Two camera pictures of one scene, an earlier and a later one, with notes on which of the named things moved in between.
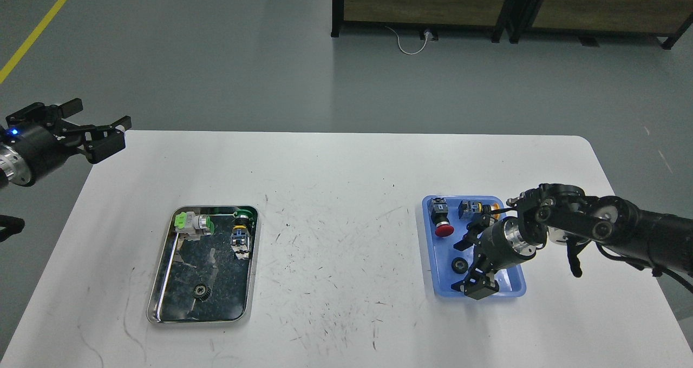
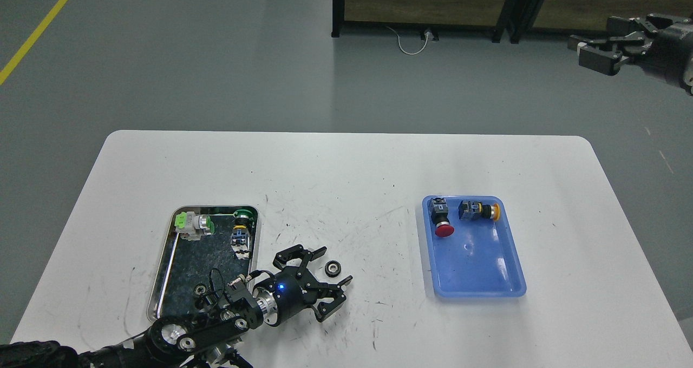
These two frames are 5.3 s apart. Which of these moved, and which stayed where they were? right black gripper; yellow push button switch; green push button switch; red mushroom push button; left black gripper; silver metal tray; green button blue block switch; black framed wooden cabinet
Moved: right black gripper; left black gripper
Stayed: green push button switch; silver metal tray; yellow push button switch; red mushroom push button; black framed wooden cabinet; green button blue block switch
